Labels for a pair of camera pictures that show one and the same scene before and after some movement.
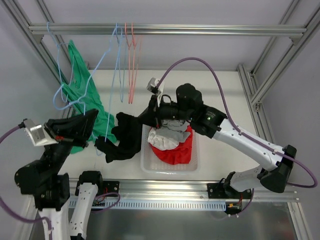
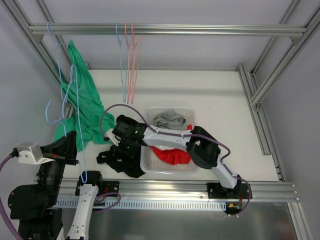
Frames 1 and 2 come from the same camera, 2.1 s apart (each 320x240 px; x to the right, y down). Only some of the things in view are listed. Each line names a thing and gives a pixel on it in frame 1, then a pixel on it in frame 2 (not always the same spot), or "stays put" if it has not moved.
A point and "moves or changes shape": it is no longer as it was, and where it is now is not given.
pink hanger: [134, 42] stays put
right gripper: [153, 110] -> [116, 151]
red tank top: [181, 154] stays put
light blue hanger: [81, 100] -> [83, 172]
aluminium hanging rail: [123, 29] stays put
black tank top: [129, 130] moves or changes shape
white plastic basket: [149, 165] stays put
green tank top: [82, 95] stays put
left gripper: [66, 135] -> [61, 158]
